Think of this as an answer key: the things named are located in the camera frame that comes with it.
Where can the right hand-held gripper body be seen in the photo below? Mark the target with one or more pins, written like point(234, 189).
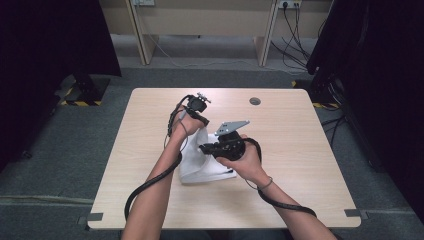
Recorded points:
point(231, 146)

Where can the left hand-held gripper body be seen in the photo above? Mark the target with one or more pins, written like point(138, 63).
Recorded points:
point(196, 104)

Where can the white tank top black trim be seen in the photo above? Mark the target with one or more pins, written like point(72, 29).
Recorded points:
point(193, 166)

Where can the person's left hand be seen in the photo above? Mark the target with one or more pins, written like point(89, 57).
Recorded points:
point(185, 128)

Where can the person's right hand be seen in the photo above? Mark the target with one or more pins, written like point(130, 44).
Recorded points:
point(248, 165)

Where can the grey round table grommet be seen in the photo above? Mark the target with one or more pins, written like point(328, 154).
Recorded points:
point(255, 101)

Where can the thin wrist band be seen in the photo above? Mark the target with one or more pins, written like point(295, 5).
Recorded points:
point(268, 183)

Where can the beige desk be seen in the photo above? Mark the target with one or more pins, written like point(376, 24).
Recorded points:
point(206, 20)

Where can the person's dark trousers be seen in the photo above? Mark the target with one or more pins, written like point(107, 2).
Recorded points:
point(216, 235)

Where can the yellow black hazard tape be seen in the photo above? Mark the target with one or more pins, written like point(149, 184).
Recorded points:
point(81, 103)
point(321, 105)

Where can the black stand base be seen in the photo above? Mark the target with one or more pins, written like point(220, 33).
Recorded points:
point(88, 88)

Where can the grey tape piece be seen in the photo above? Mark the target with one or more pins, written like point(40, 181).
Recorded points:
point(352, 212)
point(95, 216)

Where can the black curtain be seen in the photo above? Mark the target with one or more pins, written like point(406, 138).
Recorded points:
point(383, 83)
point(50, 66)

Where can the white wall socket with plugs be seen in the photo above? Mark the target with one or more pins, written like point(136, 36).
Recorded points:
point(290, 3)

